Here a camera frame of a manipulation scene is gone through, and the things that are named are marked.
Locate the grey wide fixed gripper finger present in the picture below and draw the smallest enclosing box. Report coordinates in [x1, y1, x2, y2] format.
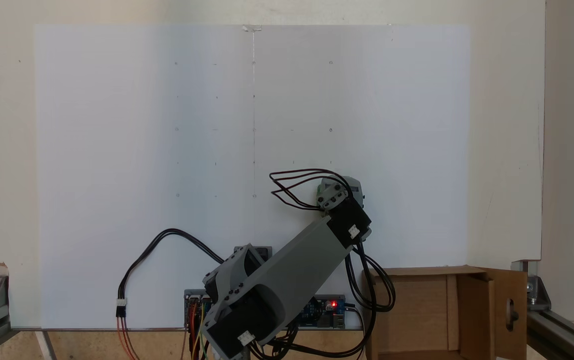
[339, 176, 366, 207]

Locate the blue circuit board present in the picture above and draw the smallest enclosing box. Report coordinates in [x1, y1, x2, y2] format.
[299, 295, 347, 330]

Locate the brown cardboard box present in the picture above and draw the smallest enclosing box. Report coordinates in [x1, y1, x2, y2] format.
[362, 266, 528, 360]

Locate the black gripper servo cable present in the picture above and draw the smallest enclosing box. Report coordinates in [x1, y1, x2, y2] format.
[268, 169, 353, 211]

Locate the black arm servo cable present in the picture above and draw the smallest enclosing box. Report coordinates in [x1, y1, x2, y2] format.
[344, 240, 397, 360]

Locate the circuit board with jumper wires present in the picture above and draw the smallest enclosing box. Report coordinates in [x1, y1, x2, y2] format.
[184, 289, 215, 331]

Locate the black twin power cable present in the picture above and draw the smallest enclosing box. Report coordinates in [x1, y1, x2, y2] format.
[116, 228, 227, 318]

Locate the red orange wire pair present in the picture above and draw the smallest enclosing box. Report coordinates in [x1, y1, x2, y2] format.
[116, 316, 141, 360]

